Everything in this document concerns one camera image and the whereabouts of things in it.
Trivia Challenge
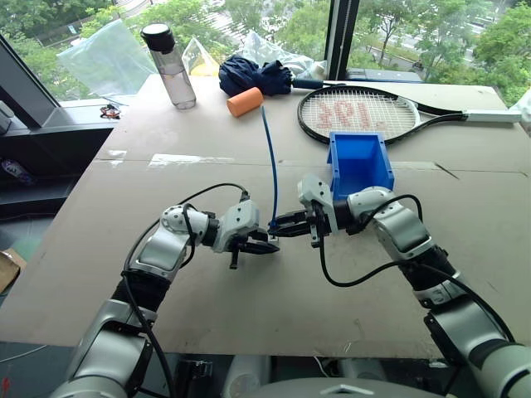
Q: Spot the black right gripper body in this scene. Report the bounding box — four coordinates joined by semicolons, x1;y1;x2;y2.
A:
305;201;329;250

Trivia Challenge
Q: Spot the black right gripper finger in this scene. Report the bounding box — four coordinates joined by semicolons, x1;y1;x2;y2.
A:
269;223;312;239
276;210;309;226

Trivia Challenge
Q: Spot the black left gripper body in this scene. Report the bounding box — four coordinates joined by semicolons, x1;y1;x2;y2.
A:
227;231;260;270

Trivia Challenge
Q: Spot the blue cable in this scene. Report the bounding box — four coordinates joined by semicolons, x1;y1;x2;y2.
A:
261;104;280;234

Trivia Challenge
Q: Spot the blue plastic bin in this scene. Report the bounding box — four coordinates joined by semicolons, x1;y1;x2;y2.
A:
326;131;395;201

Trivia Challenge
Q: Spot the brown cardboard table cover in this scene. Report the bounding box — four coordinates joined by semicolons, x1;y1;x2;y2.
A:
0;73;531;361

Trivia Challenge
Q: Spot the black white tennis racket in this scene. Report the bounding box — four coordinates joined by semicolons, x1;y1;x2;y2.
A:
296;84;524;147

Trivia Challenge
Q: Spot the orange foam cylinder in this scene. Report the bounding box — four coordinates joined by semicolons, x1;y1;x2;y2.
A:
226;86;266;119

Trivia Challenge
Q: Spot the white rounded cylinder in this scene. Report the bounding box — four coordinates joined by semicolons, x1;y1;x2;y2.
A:
222;355;271;398

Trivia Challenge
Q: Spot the navy folded umbrella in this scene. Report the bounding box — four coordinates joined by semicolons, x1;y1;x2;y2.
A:
217;53;348;98

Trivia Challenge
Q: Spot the white crumpled plastic bag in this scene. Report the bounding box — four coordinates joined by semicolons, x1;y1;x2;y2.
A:
239;29;329;80

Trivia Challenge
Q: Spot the clear bottle with black lid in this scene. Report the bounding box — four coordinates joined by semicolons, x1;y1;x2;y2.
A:
139;22;197;111

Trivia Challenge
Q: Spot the clear bag with yellow contents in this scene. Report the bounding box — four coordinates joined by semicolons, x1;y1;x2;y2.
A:
180;36;221;78

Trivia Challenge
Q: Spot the small red black object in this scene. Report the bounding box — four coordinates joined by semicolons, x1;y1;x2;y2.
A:
99;103;123;121

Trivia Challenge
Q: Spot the clear bluish plastic bag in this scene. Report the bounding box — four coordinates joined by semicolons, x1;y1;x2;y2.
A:
55;17;159;100

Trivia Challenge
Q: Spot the brown cardboard box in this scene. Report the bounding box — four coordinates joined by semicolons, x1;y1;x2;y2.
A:
0;247;27;294

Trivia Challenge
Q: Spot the white object at table edge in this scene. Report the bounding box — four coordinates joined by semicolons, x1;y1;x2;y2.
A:
507;87;531;138

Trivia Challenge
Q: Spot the purple snack packet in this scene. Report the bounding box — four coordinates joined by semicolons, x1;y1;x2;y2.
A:
0;158;33;187

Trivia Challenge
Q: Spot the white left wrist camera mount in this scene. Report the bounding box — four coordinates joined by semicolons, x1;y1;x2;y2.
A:
213;199;262;253

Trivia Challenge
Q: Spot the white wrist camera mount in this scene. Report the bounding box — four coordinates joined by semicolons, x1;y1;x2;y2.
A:
213;199;262;253
297;173;339;238

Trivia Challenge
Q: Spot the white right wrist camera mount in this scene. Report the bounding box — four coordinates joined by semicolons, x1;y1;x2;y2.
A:
297;173;339;238

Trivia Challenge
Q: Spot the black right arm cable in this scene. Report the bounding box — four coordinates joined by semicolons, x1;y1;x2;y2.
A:
316;194;516;346

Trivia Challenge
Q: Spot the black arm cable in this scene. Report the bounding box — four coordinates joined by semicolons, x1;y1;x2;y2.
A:
316;194;516;346
121;182;251;398

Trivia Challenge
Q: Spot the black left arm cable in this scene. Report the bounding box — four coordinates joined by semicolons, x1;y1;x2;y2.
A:
121;182;251;398

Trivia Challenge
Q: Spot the black window frame post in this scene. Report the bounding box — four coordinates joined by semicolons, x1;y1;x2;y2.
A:
324;0;361;83

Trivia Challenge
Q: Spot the thin white cable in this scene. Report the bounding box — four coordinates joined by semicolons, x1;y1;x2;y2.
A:
0;341;49;362

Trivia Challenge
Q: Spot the black slanted window frame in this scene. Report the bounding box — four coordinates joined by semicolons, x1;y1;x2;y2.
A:
0;34;58;130

